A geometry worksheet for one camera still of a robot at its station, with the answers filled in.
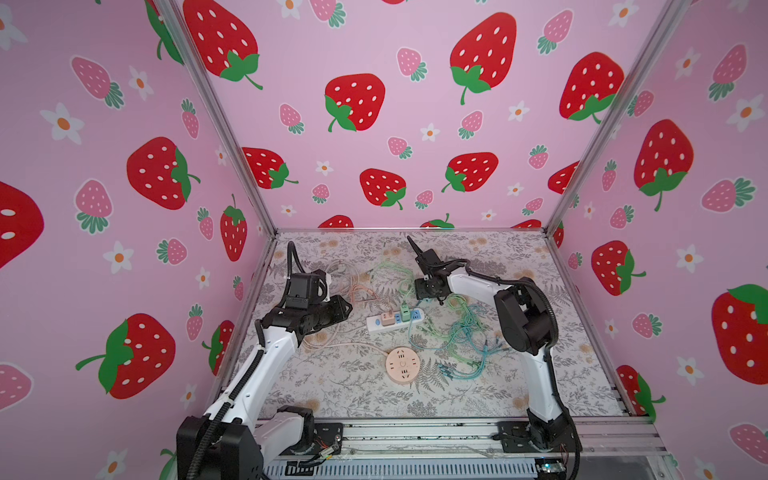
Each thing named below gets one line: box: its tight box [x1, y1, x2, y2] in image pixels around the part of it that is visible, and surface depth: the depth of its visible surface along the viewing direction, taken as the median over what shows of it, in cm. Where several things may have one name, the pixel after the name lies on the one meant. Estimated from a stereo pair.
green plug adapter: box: [400, 303, 411, 322], surface depth 92 cm
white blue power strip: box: [366, 309, 426, 332], surface depth 95 cm
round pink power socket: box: [385, 347, 420, 382], surface depth 85 cm
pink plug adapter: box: [381, 310, 396, 327], surface depth 90 cm
